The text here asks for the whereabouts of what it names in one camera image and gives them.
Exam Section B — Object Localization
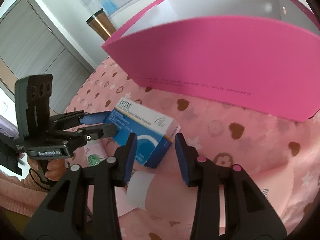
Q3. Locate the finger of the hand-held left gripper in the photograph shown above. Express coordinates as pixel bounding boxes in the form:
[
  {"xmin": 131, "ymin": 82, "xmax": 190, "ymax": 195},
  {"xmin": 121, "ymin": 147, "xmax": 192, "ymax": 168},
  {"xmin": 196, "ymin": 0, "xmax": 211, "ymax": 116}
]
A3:
[
  {"xmin": 50, "ymin": 110, "xmax": 113, "ymax": 130},
  {"xmin": 61, "ymin": 123, "xmax": 118, "ymax": 147}
]

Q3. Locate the person's left forearm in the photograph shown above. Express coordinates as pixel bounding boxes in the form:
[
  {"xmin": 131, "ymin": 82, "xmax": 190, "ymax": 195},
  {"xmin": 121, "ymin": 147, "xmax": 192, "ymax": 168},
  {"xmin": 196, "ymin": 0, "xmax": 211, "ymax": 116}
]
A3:
[{"xmin": 0, "ymin": 172, "xmax": 54, "ymax": 218}]

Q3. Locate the person's left hand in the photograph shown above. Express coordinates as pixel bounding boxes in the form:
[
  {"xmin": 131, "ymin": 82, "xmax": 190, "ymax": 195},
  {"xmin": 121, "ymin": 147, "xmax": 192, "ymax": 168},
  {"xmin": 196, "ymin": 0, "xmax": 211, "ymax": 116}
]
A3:
[{"xmin": 26, "ymin": 156, "xmax": 67, "ymax": 188}]

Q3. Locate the pink cardboard box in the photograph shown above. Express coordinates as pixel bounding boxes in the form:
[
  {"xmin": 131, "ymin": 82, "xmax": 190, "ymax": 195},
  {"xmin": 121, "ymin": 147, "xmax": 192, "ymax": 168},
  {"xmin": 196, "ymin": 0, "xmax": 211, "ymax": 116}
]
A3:
[{"xmin": 101, "ymin": 0, "xmax": 320, "ymax": 123}]

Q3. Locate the grey door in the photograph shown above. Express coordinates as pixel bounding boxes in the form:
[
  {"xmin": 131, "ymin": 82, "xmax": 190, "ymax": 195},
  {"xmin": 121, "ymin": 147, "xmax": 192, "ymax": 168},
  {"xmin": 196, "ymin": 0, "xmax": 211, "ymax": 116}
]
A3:
[{"xmin": 0, "ymin": 0, "xmax": 97, "ymax": 100}]

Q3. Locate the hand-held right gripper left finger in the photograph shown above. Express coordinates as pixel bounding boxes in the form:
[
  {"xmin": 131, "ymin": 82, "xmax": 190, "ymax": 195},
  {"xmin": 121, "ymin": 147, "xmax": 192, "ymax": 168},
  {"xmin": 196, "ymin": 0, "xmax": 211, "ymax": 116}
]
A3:
[{"xmin": 30, "ymin": 132, "xmax": 138, "ymax": 240}]

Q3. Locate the pink printed cloth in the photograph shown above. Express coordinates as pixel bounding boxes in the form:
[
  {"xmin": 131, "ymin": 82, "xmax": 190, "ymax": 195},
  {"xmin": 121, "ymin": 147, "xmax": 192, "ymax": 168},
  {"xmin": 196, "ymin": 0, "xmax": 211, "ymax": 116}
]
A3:
[{"xmin": 64, "ymin": 55, "xmax": 320, "ymax": 240}]

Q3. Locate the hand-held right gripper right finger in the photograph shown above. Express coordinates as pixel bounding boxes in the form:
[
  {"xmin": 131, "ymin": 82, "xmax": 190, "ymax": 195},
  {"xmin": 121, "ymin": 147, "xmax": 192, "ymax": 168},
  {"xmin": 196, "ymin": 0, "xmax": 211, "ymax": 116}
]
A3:
[{"xmin": 174, "ymin": 133, "xmax": 288, "ymax": 240}]

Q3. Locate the copper travel tumbler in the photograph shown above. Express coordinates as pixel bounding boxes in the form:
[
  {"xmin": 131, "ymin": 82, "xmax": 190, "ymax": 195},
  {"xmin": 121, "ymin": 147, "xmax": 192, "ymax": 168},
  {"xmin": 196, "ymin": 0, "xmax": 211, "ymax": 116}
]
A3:
[{"xmin": 86, "ymin": 8, "xmax": 117, "ymax": 41}]

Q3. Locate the white and blue medicine box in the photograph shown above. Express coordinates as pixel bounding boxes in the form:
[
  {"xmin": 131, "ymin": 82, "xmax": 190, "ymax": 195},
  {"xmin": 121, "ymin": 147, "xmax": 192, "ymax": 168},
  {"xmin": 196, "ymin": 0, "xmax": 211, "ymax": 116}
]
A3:
[{"xmin": 104, "ymin": 97, "xmax": 181, "ymax": 169}]

